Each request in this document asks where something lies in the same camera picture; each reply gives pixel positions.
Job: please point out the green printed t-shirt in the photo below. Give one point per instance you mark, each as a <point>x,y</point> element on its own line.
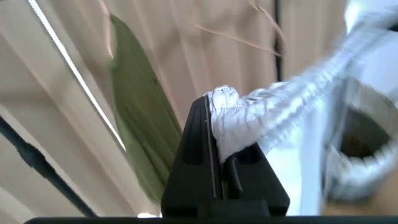
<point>140,109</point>

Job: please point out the pale grey garment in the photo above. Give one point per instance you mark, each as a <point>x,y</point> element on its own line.
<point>273,109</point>

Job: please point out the black clothes rack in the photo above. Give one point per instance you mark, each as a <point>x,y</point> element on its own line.
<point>40,165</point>

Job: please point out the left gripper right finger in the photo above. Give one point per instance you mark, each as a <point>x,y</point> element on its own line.
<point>261,183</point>

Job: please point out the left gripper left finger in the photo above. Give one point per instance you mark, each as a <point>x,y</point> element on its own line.
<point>192,174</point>

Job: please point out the pink clothes hanger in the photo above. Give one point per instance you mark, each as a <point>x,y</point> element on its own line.
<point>107,34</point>
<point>236,39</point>

